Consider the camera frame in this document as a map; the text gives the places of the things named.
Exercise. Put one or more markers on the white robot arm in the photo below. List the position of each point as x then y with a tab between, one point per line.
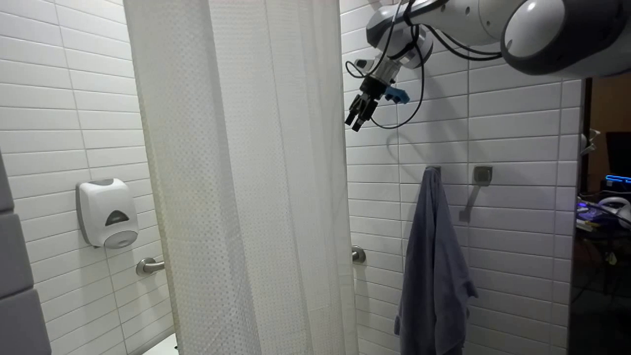
525	25

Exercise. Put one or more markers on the white soap dispenser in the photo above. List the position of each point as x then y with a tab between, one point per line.
107	211

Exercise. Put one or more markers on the white shower curtain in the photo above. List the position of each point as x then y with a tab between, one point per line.
243	183

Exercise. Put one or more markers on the white shower seat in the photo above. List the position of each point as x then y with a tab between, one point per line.
163	345

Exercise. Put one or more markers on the grey padded panel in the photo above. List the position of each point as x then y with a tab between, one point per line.
17	288

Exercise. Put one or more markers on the straight metal grab bar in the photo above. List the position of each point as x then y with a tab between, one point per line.
149	266

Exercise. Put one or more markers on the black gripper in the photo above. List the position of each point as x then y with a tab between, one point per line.
375	90

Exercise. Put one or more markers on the metal towel hook bracket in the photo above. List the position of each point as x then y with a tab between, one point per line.
482	173

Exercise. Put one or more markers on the blue hanging towel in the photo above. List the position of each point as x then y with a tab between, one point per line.
435	276

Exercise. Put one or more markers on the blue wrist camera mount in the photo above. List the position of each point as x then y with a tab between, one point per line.
397	92

